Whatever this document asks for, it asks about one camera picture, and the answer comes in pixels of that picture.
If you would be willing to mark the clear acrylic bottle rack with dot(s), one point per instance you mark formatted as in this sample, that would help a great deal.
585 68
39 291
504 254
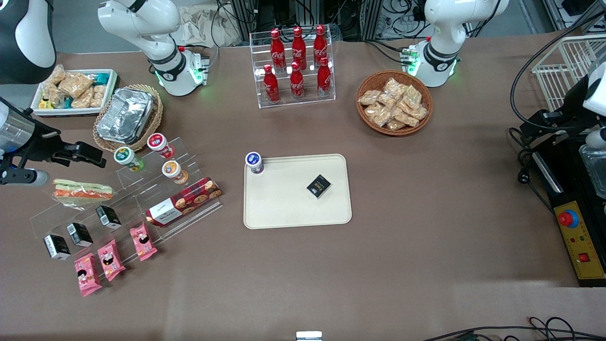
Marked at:
303 102

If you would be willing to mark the blue lid yogurt cup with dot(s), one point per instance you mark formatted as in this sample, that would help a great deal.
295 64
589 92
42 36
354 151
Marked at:
254 162

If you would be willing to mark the yellow snack packet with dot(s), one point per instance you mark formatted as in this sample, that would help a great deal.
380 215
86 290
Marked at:
45 103

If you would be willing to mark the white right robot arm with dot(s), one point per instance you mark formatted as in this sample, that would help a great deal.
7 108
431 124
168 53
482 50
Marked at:
142 23

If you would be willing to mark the red plaid cookie box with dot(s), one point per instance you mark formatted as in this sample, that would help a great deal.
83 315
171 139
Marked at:
184 201

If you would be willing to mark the white rectangular bin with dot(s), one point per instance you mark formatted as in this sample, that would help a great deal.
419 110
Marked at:
111 83

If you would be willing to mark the aluminium frame rack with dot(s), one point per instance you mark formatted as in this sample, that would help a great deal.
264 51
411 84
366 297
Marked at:
360 16

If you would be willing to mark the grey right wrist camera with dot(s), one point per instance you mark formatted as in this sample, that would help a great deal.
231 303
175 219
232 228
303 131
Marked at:
23 177

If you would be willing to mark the steel food container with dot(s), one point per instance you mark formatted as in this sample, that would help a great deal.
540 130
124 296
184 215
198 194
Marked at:
595 168

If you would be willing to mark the black machine yellow control panel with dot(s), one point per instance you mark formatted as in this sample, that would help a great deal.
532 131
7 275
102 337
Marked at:
580 241

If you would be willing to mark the crumpled beige cloth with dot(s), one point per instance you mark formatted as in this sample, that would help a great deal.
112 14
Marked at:
199 26

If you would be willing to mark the red cola bottle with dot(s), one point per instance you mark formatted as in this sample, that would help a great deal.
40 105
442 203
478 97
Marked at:
271 87
297 84
277 49
320 45
324 78
298 47

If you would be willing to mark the large clear crispy snack packet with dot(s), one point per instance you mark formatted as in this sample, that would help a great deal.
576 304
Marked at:
75 84

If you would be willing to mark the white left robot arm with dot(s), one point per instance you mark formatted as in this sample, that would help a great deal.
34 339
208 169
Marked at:
445 28

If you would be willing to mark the red lid yogurt cup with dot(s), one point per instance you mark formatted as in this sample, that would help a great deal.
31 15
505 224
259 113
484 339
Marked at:
159 143

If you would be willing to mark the beige plastic tray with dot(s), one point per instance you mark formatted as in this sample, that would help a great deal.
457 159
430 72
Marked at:
289 203

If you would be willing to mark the teal snack packet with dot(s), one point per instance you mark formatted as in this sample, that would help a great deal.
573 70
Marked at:
100 77

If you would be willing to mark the black white-label small carton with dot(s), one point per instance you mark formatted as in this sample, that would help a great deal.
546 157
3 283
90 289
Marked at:
57 247
79 235
108 217

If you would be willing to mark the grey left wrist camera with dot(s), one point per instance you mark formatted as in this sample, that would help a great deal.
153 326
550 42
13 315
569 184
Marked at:
596 139

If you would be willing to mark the small white block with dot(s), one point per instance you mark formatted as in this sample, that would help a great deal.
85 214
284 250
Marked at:
308 336

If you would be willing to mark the aluminium foil container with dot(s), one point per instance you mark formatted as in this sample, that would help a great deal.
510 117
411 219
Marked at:
125 115

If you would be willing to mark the clear rice cracker packet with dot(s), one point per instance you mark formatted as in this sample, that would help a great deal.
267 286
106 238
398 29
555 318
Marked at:
396 125
387 100
418 112
369 97
394 86
412 96
378 115
405 117

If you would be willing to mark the triangle sandwich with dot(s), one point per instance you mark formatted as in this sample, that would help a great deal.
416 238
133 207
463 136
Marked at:
83 192

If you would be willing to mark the clear acrylic tiered stand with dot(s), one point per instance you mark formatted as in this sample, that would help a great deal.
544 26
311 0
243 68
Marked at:
132 189

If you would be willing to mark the round wicker basket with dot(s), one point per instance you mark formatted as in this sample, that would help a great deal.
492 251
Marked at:
369 121

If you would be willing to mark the pink snack packet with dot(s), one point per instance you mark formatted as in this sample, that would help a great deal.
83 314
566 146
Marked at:
87 274
111 260
143 241

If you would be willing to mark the orange lid yogurt cup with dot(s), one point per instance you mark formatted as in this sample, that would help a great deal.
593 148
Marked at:
173 171

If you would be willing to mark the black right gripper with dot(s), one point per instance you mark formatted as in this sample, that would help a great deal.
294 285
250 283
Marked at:
39 145

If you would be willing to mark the green lid yogurt cup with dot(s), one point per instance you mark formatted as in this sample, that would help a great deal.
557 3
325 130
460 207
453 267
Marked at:
127 157

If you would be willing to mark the oval wicker basket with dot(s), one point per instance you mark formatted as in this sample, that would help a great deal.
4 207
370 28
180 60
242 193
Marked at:
158 113

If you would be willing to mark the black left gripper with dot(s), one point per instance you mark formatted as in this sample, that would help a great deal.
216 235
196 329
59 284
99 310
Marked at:
571 105

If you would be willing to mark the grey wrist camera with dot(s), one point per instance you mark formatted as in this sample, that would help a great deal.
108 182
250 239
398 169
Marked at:
23 177
596 139

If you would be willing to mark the black gold-print small box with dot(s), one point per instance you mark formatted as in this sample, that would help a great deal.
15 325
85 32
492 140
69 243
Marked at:
319 186

